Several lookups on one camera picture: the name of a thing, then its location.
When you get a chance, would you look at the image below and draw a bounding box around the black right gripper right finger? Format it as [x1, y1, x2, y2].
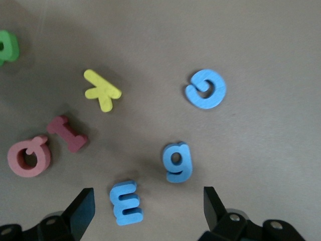
[198, 186, 306, 241]

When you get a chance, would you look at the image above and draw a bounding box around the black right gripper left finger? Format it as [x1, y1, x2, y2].
[0, 187, 97, 241]

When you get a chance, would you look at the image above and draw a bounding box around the blue foam letter E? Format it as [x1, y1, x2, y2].
[109, 180, 144, 226]

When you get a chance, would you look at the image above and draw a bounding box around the blue foam lowercase g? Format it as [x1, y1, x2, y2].
[162, 142, 194, 183]

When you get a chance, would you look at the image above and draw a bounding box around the blue foam capital G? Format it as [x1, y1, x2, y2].
[186, 69, 227, 110]

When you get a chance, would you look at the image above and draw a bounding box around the green foam letter B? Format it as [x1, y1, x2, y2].
[0, 30, 20, 67]

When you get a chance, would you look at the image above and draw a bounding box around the brown table cover mat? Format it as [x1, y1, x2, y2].
[0, 0, 321, 241]

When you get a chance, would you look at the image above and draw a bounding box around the pink foam letter Q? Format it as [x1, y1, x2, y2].
[7, 135, 52, 178]

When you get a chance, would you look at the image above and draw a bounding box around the dark red foam letter I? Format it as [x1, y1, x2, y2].
[46, 115, 89, 153]

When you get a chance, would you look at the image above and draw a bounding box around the yellow foam letter K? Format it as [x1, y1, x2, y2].
[83, 69, 123, 113]

